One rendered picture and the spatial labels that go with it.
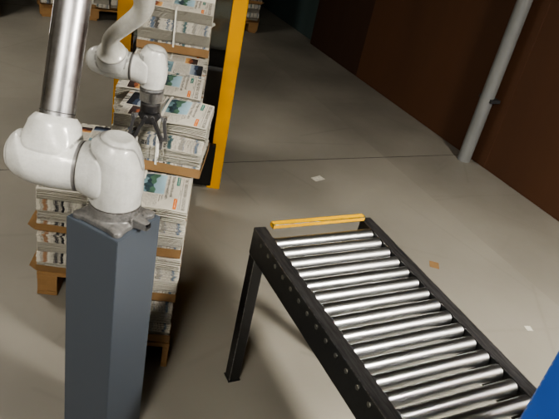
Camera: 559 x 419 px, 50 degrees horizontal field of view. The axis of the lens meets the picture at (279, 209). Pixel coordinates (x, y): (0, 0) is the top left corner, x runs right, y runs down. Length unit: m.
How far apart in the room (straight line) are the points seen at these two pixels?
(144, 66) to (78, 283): 0.80
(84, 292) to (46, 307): 1.10
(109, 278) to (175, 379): 0.98
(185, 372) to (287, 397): 0.47
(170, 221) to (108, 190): 0.59
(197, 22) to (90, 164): 1.60
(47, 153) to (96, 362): 0.75
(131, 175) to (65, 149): 0.20
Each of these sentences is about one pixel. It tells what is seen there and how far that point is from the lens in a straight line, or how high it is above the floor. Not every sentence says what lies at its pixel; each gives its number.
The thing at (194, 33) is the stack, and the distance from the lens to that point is 3.23.
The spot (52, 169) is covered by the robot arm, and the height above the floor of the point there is 1.17.
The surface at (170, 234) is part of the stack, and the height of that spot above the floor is 0.72.
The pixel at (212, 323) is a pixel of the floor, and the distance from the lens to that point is 3.05.
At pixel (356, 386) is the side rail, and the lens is 1.82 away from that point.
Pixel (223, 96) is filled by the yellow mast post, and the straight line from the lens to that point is 3.89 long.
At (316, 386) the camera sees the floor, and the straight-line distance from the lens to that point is 2.87.
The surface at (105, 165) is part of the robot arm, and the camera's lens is 1.74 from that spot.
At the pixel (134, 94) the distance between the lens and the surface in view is 2.67.
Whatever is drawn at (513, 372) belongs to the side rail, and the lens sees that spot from 2.08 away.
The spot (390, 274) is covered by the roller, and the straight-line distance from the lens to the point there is 2.28.
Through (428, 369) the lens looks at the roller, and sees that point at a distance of 1.94.
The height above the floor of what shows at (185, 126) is 1.06.
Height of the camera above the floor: 2.03
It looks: 30 degrees down
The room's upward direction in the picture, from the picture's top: 13 degrees clockwise
